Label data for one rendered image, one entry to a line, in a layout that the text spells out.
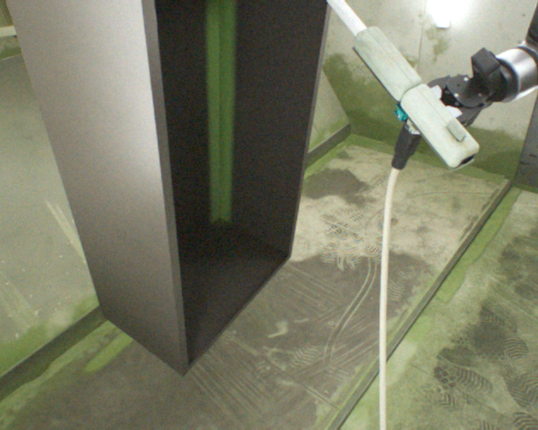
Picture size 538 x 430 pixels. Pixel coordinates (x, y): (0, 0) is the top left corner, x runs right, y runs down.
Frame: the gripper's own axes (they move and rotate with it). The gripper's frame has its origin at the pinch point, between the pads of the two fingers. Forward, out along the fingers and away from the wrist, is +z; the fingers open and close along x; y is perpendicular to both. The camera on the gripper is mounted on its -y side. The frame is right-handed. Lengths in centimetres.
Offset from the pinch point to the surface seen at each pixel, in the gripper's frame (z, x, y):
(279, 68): 1, 47, 34
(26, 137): 87, 115, 99
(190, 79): 23, 59, 39
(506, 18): -143, 72, 105
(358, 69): -102, 122, 169
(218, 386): 60, -12, 123
